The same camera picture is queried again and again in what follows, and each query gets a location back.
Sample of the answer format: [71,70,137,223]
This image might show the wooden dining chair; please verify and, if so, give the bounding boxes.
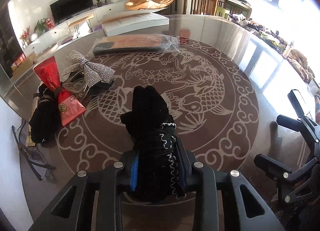
[184,0,219,16]

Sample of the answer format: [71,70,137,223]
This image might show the white tv cabinet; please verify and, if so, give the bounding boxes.
[23,2,125,56]

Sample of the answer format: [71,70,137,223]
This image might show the small potted plant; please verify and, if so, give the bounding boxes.
[95,0,103,7]

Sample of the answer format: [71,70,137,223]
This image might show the rhinestone silver bow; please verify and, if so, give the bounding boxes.
[63,50,115,88]

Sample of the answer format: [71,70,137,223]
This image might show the dark glass display cabinet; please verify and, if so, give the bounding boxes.
[0,7,26,78]

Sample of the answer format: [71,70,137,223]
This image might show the large white open box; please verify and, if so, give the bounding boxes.
[1,100,33,230]

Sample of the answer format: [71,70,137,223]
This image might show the bagged dark clothing package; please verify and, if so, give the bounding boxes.
[88,34,180,55]

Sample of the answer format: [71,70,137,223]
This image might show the black flat television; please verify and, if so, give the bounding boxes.
[50,0,93,23]

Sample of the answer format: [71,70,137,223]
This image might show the rimless eyeglasses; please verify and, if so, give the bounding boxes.
[11,119,57,184]

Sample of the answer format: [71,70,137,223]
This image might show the flat white box with lid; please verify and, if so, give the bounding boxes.
[102,10,169,36]

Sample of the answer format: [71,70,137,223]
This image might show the black velvet pouch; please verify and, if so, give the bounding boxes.
[29,83,61,143]

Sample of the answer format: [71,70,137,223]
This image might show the red snack packet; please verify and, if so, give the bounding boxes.
[33,56,86,126]

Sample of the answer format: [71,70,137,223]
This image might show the orange lounge chair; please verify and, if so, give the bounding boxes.
[125,0,175,11]

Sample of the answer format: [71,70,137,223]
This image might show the green potted plant left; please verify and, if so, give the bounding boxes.
[34,18,48,36]

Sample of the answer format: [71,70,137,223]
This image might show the clear glass hair clip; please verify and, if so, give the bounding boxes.
[62,71,89,101]

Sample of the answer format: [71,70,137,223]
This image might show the black beaded fabric pouch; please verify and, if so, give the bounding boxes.
[120,85,186,203]

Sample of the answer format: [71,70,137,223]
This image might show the red flower vase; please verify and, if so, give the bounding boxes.
[20,26,31,46]

